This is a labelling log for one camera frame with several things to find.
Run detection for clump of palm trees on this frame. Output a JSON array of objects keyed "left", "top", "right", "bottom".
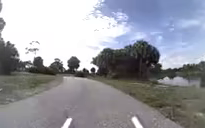
[{"left": 91, "top": 39, "right": 163, "bottom": 81}]

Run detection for row of distant trees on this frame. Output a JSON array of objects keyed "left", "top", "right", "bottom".
[{"left": 19, "top": 40, "right": 98, "bottom": 76}]

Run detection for grey asphalt path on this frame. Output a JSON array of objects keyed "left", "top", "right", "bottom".
[{"left": 0, "top": 75, "right": 184, "bottom": 128}]

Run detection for robot's own part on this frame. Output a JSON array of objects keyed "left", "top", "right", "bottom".
[
  {"left": 60, "top": 116, "right": 73, "bottom": 128},
  {"left": 130, "top": 115, "right": 144, "bottom": 128}
]

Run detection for pond water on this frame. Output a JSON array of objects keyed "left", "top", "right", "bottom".
[{"left": 156, "top": 75, "right": 202, "bottom": 88}]

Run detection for green grass field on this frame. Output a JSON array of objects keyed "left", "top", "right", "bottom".
[
  {"left": 89, "top": 75, "right": 205, "bottom": 128},
  {"left": 0, "top": 72, "right": 65, "bottom": 109}
]

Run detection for distant tree line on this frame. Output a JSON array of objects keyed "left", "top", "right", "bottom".
[{"left": 160, "top": 53, "right": 205, "bottom": 88}]

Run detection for tall dark trees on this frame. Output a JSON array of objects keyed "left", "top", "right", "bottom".
[{"left": 0, "top": 0, "right": 21, "bottom": 76}]

